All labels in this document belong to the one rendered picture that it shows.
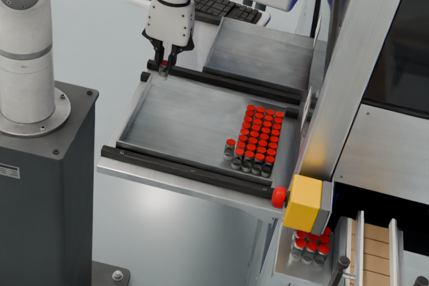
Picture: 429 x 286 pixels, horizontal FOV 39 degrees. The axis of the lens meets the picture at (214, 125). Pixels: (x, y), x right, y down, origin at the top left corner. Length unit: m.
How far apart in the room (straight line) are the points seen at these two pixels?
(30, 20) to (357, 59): 0.65
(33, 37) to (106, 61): 1.83
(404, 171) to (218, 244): 1.27
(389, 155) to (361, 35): 0.25
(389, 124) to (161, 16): 0.54
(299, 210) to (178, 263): 1.19
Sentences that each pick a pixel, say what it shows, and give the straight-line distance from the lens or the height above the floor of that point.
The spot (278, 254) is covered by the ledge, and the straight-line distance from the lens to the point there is 1.19.
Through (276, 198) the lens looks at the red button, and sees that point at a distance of 1.10.
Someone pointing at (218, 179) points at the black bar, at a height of 0.90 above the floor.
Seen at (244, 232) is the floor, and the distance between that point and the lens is 2.36.
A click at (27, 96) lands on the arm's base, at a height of 0.95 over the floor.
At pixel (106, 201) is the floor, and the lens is 2.39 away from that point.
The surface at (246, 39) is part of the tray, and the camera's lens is 1.73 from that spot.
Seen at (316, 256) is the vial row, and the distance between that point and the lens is 1.17.
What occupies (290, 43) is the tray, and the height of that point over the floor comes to 0.88.
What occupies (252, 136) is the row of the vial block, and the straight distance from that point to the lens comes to 1.33.
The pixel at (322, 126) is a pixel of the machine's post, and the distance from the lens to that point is 1.07.
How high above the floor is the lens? 1.80
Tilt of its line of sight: 40 degrees down
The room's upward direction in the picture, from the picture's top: 11 degrees clockwise
